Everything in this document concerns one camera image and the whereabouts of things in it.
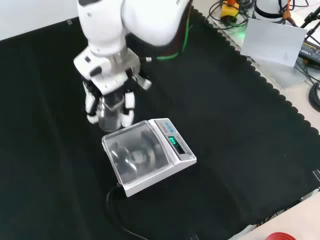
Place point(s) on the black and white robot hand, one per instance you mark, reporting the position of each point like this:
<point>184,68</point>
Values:
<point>110,75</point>

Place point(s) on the clear glass beaker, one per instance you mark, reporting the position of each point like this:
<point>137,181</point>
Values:
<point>110,115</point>

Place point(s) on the white electronic balance steel pan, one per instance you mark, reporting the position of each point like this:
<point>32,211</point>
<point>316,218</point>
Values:
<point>147,155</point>

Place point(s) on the black bench cloth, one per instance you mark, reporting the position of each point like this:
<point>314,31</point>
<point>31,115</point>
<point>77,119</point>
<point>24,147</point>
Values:
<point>175,100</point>

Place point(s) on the yellow stop button box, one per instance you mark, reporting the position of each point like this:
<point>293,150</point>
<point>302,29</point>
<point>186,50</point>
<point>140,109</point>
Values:
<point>230,11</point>

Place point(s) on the pale grey board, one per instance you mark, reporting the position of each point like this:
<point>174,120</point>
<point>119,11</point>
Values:
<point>271,41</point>

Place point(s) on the black power adapter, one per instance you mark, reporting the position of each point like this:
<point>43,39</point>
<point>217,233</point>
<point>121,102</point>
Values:
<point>310,51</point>

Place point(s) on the black tripod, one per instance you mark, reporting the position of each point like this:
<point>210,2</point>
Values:
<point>311,17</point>

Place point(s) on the red round object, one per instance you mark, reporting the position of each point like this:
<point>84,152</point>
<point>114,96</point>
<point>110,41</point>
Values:
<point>281,236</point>

